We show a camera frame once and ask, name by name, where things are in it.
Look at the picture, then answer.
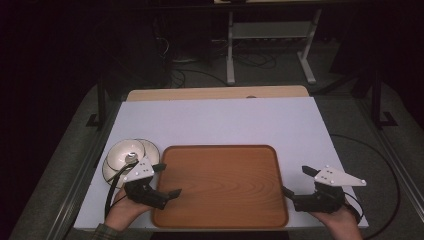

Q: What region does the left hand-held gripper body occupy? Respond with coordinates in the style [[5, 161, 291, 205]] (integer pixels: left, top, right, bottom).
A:
[[122, 155, 171, 211]]

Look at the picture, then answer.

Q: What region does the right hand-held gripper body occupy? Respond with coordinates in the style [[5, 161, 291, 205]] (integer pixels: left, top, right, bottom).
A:
[[293, 165, 368, 215]]

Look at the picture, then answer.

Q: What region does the brown wooden tray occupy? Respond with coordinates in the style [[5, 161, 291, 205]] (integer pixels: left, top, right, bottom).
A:
[[151, 144, 290, 230]]

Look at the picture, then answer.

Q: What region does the person's right hand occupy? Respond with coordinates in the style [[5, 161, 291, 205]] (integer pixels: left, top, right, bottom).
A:
[[308, 203, 363, 234]]

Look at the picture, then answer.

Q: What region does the person's left hand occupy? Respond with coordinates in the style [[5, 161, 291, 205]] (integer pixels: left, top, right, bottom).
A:
[[103, 187, 155, 233]]

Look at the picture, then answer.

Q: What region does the black metal stand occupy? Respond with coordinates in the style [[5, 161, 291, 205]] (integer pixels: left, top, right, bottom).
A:
[[85, 75, 108, 130], [369, 69, 400, 130]]

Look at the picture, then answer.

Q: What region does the white board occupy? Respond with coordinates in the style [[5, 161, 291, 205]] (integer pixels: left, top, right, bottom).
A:
[[73, 96, 370, 232]]

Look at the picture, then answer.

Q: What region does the light wooden table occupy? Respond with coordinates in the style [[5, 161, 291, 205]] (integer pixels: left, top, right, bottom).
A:
[[125, 84, 311, 103]]

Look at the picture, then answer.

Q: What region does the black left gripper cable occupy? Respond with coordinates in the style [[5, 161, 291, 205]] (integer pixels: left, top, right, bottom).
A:
[[103, 160, 140, 220]]

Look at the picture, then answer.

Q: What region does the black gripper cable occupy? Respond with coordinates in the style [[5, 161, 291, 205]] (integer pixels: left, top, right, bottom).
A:
[[329, 133, 402, 240], [103, 160, 140, 220]]

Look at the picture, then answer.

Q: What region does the grey metal rail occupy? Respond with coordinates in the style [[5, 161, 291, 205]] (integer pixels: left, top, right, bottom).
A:
[[45, 99, 125, 240], [355, 99, 424, 215]]

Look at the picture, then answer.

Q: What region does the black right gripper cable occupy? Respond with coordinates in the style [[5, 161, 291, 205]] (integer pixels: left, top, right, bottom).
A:
[[329, 133, 402, 240]]

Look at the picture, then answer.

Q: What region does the black floor cable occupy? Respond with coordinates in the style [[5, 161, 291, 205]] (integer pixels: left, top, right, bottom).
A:
[[170, 67, 228, 88], [232, 51, 278, 70]]

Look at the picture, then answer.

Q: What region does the white metal desk frame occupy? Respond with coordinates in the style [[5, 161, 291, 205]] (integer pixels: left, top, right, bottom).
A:
[[225, 8, 323, 86]]

